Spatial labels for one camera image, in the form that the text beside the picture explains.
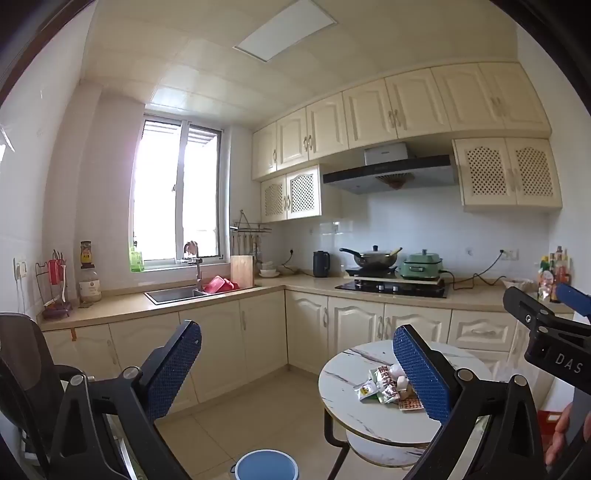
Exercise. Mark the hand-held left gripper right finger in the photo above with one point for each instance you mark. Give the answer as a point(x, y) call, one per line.
point(420, 378)

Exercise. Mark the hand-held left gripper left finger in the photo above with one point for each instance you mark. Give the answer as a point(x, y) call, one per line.
point(175, 364)

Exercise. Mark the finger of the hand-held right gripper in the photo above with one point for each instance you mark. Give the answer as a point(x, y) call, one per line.
point(540, 318)
point(575, 300)

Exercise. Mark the red patterned packet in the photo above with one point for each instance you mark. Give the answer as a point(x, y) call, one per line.
point(411, 405)

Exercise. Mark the red snack wrapper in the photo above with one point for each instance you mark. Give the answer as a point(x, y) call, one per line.
point(387, 385)

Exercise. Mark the blue plastic waste bin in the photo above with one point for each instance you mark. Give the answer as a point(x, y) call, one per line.
point(265, 466)

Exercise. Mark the person's right hand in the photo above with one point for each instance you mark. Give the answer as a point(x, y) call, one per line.
point(561, 434)

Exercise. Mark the red plastic crate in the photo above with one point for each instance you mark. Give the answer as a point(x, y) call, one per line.
point(554, 417)

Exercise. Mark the group of condiment bottles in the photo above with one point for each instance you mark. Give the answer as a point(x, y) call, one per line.
point(554, 277)

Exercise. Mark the round marble side table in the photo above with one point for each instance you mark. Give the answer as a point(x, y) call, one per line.
point(351, 369)

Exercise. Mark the steel kitchen sink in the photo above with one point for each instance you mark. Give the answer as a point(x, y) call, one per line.
point(173, 294)

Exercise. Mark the cream base cabinets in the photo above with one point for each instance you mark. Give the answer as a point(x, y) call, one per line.
point(258, 332)

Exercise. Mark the black gas stove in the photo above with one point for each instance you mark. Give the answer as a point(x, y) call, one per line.
point(392, 289)

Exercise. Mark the steel kitchen faucet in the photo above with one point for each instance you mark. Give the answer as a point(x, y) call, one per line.
point(198, 267)

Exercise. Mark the green detergent bottle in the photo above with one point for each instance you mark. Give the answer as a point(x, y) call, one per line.
point(137, 261)

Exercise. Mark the green electric cooking pot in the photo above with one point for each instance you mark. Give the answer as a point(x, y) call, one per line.
point(422, 267)

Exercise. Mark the wooden cutting board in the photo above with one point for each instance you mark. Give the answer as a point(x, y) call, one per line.
point(242, 272)

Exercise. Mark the large clear jar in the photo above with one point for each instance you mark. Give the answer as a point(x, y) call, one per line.
point(90, 286)

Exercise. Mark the black wok with lid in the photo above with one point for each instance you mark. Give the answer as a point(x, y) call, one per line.
point(374, 258)

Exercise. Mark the purple tray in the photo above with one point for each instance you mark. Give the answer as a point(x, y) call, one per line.
point(57, 311)

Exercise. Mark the stack of white bowls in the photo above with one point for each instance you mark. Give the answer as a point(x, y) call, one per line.
point(268, 270)

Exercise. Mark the brown sauce bottle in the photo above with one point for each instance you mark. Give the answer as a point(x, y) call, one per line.
point(87, 256)

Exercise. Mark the wide cream lattice cabinet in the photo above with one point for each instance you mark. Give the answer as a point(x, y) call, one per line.
point(508, 173)

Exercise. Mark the black electric kettle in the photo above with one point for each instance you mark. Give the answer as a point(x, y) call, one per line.
point(321, 264)

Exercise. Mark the black mesh office chair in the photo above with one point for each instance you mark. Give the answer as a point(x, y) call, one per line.
point(23, 350)

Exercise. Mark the sliding kitchen window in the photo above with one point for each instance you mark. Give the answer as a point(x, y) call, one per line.
point(157, 194)

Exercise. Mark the black range hood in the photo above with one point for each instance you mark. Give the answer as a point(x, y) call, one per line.
point(392, 173)

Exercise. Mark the small cream lattice cabinet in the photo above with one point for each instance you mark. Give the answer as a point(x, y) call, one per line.
point(300, 194)

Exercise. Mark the row of cream upper cabinets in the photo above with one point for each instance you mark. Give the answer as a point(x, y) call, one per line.
point(369, 110)

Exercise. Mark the white ceiling light panel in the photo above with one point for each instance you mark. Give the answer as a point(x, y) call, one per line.
point(286, 27)

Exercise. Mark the metal utensil rail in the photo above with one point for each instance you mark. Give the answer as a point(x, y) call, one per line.
point(249, 228)

